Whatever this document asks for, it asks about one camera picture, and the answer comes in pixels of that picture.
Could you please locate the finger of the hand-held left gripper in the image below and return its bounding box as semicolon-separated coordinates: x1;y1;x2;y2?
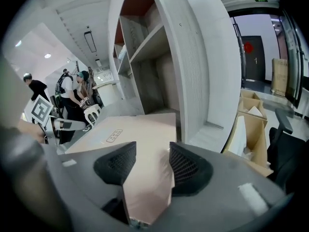
50;118;87;131

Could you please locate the large open cardboard box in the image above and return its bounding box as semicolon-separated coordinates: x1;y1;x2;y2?
222;112;275;178

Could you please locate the white foam sheet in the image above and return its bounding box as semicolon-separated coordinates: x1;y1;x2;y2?
227;115;247;157

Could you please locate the dark door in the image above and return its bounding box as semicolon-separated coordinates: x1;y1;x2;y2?
241;35;264;82

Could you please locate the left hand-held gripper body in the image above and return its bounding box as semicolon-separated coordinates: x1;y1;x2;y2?
23;94;60;141

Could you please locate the small open cardboard box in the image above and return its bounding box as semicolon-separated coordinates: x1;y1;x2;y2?
237;90;268;121

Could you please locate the white curved counter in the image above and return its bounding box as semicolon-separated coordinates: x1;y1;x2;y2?
92;80;123;107

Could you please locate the tall upright cardboard box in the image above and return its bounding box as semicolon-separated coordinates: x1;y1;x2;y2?
271;58;290;97

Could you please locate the white shelving cabinet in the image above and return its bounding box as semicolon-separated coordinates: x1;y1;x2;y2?
107;0;242;154

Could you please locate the person's left forearm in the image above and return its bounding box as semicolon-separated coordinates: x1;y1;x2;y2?
17;119;46;145

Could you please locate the rectangular ceiling light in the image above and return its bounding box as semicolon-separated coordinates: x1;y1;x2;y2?
84;31;98;54

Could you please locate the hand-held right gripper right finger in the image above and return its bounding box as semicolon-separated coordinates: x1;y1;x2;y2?
151;141;292;232

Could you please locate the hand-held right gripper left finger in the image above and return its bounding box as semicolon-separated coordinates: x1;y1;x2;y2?
42;141;138;227

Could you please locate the pink paper folder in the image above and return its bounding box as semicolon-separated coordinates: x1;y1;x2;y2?
64;112;177;227

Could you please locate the black office chair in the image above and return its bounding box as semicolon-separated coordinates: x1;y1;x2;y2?
266;108;309;196

